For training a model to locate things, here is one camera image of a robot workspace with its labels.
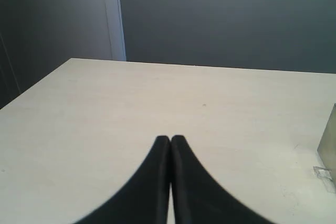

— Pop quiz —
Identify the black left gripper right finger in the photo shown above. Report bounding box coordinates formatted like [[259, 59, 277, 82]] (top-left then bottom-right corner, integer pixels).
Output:
[[171, 135, 271, 223]]

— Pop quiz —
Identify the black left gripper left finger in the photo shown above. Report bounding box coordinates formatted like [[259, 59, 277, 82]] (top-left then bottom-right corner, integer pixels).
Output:
[[77, 135, 171, 223]]

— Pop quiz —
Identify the steel test tube rack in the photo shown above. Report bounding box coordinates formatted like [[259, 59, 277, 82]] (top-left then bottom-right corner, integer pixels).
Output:
[[317, 104, 336, 184]]

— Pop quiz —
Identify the clear tape piece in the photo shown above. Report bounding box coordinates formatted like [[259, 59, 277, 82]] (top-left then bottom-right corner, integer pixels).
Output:
[[313, 166, 335, 194]]

